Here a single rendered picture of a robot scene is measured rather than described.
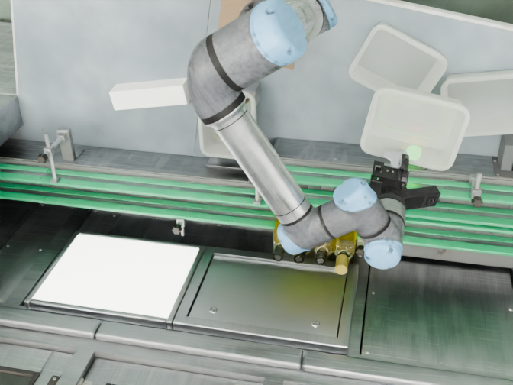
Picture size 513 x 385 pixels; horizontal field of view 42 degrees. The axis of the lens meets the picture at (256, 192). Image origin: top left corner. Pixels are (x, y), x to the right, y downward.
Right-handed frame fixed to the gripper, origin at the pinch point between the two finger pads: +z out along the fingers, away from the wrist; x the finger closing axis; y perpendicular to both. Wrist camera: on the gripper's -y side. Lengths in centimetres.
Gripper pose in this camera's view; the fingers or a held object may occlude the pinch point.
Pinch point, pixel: (404, 156)
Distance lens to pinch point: 165.7
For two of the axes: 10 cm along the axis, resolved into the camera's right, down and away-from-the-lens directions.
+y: -9.7, -2.2, 1.1
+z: 2.3, -6.5, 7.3
